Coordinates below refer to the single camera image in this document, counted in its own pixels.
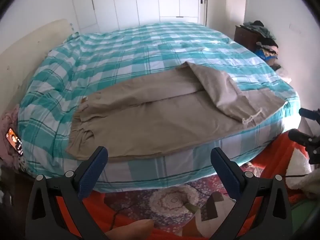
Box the white wardrobe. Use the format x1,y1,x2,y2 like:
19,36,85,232
69,0,208,34

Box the pile of clothes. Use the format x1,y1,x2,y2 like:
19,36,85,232
240,20,282,67

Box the cream headboard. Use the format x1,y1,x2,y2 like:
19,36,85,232
0,19,77,113

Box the smartphone with lit screen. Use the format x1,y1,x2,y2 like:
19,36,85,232
5,127,24,155

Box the black cable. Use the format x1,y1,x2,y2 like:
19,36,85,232
285,172,312,179

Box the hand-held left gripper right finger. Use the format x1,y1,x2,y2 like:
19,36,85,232
210,147,293,240

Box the white fluffy cloth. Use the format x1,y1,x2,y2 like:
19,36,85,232
286,147,320,199

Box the bed with teal checked cover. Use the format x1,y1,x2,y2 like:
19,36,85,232
17,21,300,193

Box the beige pants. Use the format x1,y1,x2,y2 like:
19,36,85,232
65,61,287,161

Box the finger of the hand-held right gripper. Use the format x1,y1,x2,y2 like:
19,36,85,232
299,107,320,125
287,129,320,165

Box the orange printed blanket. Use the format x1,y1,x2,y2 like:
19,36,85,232
82,130,320,240

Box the dark wooden cabinet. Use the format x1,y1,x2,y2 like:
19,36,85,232
234,25,259,53

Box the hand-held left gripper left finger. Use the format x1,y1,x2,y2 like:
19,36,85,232
25,146,108,240

